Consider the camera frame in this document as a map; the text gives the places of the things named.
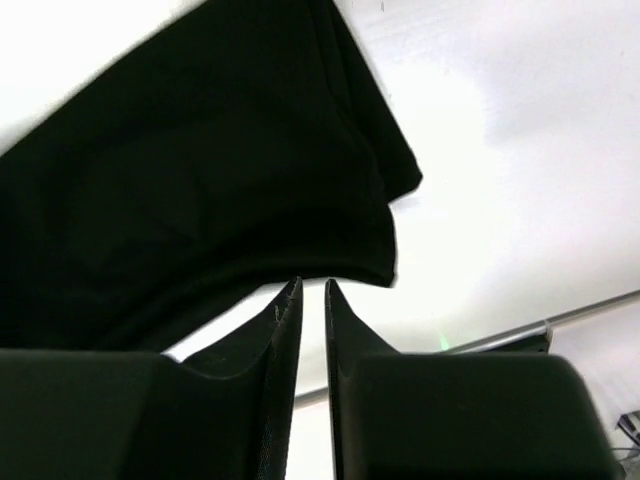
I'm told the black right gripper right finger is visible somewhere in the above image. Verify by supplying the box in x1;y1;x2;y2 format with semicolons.
325;280;621;480

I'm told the black skirt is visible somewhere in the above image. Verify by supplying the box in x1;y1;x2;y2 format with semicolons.
1;1;422;352

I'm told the aluminium table frame rail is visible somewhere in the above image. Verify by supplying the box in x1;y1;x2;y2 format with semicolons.
293;288;640;401

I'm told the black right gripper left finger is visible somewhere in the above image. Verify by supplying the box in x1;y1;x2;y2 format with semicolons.
1;279;303;479

